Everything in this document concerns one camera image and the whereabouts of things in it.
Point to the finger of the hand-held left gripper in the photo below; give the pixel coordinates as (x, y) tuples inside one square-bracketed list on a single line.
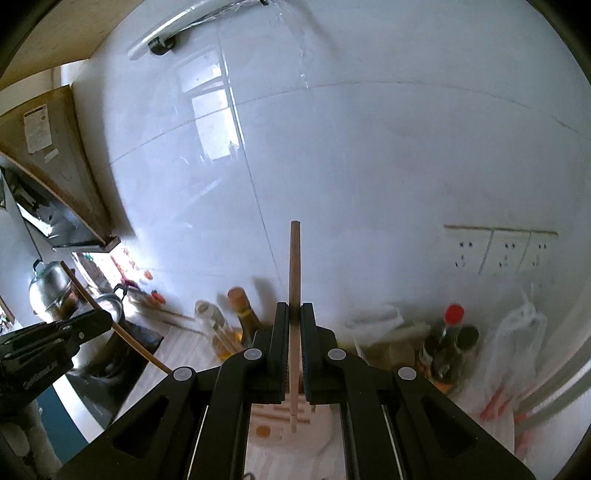
[(69, 330)]

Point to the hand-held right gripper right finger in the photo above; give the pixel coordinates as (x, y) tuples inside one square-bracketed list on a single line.
[(318, 360)]

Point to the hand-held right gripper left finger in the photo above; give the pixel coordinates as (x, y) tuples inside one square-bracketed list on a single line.
[(272, 360)]

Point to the two-tone wooden chopstick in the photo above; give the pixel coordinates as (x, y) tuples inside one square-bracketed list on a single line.
[(141, 347)]

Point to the cream chopstick holder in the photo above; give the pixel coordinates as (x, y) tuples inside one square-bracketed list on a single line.
[(277, 461)]

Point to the light wooden chopstick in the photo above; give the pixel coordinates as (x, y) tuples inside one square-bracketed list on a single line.
[(295, 258)]

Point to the steel stockpot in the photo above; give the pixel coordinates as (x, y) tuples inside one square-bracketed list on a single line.
[(46, 288)]

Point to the steel wok with lid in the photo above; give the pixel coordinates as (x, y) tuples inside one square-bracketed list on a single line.
[(113, 307)]

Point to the blue kitchen cabinet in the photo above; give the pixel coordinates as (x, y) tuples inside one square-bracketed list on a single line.
[(62, 424)]

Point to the dark soy sauce bottle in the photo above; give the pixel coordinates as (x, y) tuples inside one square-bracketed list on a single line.
[(242, 307)]

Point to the black glass cooktop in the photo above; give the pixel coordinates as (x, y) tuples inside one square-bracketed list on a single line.
[(122, 360)]

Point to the clear plastic snack bag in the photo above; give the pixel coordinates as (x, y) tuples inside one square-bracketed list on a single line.
[(383, 332)]

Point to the clear oil dispenser bottle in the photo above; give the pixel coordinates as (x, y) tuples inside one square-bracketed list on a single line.
[(210, 318)]

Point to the black range hood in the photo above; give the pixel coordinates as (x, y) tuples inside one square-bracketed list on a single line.
[(41, 207)]

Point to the red capped sauce bottle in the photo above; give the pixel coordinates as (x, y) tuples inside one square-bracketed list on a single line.
[(450, 323)]

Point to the black capped sauce bottle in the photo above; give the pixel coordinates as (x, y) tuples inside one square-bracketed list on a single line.
[(457, 355)]

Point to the white plastic bag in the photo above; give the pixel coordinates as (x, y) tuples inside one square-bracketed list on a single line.
[(508, 360)]

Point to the red fruit wall sticker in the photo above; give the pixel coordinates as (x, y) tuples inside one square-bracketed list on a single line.
[(157, 296)]

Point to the white wall socket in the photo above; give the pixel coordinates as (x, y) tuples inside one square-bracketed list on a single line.
[(466, 249), (505, 251), (538, 251)]

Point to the chrome wall rail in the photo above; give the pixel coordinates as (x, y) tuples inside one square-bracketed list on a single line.
[(184, 23)]

